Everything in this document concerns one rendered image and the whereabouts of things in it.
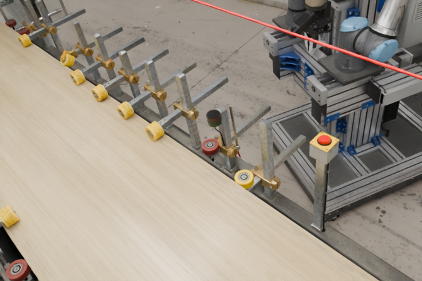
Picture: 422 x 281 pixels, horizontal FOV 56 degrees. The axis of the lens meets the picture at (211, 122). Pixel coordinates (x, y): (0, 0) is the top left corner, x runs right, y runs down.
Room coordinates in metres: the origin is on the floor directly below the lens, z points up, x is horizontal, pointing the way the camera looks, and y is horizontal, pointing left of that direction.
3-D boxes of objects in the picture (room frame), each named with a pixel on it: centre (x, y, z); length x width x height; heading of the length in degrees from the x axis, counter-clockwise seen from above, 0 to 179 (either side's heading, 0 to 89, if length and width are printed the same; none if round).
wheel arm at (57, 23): (2.77, 0.97, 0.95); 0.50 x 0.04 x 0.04; 127
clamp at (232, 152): (1.32, -0.04, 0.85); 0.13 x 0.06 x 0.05; 37
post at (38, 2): (2.71, 0.99, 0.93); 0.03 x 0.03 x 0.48; 37
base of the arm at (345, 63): (1.52, -0.71, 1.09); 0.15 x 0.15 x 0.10
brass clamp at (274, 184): (1.12, -0.19, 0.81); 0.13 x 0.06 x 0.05; 37
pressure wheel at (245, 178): (1.07, -0.09, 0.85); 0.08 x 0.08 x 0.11
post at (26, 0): (2.91, 1.14, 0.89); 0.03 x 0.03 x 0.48; 37
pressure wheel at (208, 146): (1.30, 0.02, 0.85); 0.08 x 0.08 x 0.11
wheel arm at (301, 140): (1.19, -0.25, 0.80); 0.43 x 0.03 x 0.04; 127
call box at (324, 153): (0.90, -0.36, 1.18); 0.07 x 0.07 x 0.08; 37
